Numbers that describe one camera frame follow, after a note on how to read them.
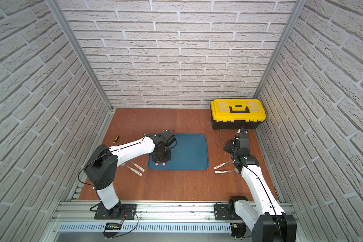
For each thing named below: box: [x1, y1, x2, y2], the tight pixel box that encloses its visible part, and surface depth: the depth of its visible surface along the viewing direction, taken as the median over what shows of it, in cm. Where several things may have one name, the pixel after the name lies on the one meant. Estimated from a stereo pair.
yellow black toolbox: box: [210, 98, 267, 130], surface depth 99 cm
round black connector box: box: [230, 221, 247, 240], surface depth 72 cm
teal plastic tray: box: [148, 133, 209, 171], surface depth 94 cm
